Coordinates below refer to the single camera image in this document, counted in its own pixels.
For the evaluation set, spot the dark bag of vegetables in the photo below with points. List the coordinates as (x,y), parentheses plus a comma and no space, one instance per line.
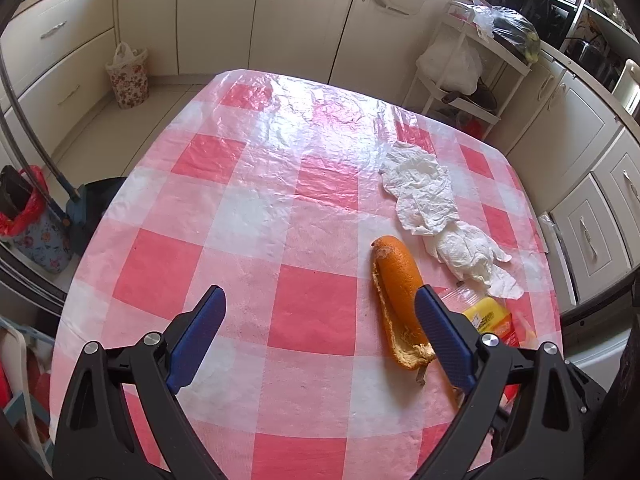
(515,27)

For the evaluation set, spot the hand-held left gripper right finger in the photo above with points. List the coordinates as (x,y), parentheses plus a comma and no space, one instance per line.
(445,340)

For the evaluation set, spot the blue floral bin red bag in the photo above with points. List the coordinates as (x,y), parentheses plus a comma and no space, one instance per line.
(32,240)

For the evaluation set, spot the black toaster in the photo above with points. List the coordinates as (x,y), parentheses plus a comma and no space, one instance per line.
(585,52)

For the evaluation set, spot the clear snack bag yellow label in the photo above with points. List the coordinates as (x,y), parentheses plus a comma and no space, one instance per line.
(487,317)

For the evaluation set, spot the white floral trash bin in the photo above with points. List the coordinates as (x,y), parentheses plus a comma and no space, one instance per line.
(127,77)

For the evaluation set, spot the black frying pan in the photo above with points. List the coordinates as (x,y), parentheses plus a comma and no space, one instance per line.
(480,95)

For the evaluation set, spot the white trolley cart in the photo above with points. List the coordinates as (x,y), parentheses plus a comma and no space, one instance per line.
(505,60)

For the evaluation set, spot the black oven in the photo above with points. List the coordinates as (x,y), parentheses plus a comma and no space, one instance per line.
(560,10)

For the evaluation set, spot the red plastic bag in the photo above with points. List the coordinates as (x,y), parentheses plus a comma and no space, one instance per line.
(467,125)

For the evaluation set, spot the pink checkered plastic tablecloth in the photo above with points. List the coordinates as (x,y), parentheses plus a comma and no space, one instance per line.
(250,240)

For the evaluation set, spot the white lower kitchen cabinets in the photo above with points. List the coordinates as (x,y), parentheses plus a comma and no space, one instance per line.
(280,10)

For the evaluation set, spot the beige blue shelf rack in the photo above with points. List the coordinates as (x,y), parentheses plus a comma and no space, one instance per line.
(20,355)

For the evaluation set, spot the white electric water boiler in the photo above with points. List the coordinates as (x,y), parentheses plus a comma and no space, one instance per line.
(629,80)

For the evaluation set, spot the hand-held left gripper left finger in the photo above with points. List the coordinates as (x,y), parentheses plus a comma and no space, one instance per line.
(197,340)

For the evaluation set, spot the white plastic bag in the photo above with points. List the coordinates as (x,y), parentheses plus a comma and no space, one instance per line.
(450,62)

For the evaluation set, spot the orange bun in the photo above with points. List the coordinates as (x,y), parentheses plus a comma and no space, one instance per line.
(397,290)

